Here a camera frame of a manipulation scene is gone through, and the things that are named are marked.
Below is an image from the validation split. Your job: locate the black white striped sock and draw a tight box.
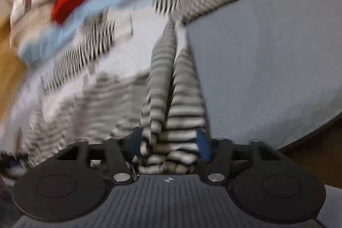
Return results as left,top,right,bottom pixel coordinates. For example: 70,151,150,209
139,19,187,175

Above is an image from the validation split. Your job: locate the striped and white clothes pile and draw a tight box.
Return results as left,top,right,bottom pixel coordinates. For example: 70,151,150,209
21,0,238,174

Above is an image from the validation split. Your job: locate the beige folded blanket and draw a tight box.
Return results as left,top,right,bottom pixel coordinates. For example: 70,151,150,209
9,0,55,54

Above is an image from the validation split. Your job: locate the printed light bed runner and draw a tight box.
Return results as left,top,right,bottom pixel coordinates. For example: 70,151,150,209
1,0,210,160

